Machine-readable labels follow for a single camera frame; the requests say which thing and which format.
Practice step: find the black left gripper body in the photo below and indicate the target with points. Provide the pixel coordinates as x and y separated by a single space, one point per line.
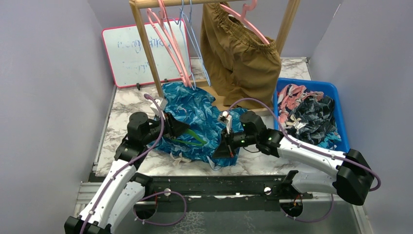
158 126

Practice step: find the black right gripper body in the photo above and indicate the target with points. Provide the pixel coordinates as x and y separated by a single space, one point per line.
239 139

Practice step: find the green hanger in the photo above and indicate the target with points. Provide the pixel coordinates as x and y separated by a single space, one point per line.
187 138

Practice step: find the dark blue patterned shorts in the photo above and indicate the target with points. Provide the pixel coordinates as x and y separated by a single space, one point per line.
195 108

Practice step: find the pink patterned shorts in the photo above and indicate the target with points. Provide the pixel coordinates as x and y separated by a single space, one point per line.
290 97

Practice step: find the grey camo shorts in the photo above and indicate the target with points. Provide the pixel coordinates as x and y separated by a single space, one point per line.
312 120

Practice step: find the pink plastic hanger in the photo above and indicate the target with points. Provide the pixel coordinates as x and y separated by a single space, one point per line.
159 26

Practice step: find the light blue shark shorts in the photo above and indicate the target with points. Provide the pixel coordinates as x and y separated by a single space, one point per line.
331 140

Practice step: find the thin pink wire hanger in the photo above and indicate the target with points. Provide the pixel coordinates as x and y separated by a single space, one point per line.
171 37

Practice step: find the light blue wire hanger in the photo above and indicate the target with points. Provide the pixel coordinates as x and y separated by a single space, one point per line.
182 26

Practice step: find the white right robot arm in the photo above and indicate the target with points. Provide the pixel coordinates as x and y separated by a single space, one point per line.
346 174

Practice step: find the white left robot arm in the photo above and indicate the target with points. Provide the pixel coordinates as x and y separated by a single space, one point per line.
123 185

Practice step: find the khaki brown shorts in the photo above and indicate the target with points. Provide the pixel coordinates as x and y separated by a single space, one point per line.
240 66

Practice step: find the pink hanger under khaki shorts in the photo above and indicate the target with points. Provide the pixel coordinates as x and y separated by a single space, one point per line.
242 18

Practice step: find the pink framed whiteboard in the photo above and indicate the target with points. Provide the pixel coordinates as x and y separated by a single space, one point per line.
127 58

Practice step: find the blue plastic bin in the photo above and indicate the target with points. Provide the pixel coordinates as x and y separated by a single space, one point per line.
328 89

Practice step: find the wooden clothes rack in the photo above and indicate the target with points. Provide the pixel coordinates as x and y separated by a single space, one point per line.
137 5

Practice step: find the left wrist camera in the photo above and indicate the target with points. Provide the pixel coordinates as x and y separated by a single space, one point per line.
158 106

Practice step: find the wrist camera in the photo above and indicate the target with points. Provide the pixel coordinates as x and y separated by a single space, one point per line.
226 118
158 106

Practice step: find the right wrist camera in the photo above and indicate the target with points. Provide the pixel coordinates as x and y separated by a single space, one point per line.
226 118

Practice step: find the black metal base rail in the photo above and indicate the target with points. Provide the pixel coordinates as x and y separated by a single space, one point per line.
286 193

